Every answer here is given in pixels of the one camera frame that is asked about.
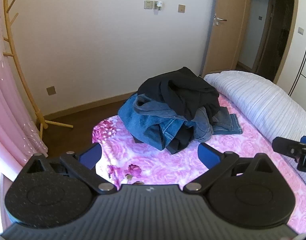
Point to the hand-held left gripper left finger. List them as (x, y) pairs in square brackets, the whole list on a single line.
[(91, 155)]

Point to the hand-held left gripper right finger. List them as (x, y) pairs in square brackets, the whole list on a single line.
[(208, 156)]

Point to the black pants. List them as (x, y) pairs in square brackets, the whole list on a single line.
[(183, 90)]

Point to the faded grey-blue jeans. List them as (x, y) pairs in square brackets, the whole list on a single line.
[(223, 122)]

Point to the pink floral blanket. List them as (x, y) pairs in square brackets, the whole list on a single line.
[(168, 160)]

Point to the wooden baseboard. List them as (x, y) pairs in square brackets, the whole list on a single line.
[(93, 103)]

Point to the white striped quilt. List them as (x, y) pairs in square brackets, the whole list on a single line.
[(255, 97)]

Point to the dark blue jeans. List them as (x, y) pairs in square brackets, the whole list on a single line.
[(145, 120)]

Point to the pink curtain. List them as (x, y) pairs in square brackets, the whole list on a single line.
[(8, 105)]

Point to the wooden coat rack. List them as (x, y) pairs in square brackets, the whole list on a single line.
[(21, 75)]

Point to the wooden door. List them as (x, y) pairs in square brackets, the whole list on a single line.
[(230, 30)]

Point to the white plug adapter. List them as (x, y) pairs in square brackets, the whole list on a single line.
[(159, 5)]

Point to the beige wall socket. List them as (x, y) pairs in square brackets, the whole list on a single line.
[(50, 90)]

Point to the wooden door frame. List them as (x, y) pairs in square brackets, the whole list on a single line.
[(288, 30)]

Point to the grey wall switch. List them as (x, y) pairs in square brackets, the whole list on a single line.
[(300, 30)]

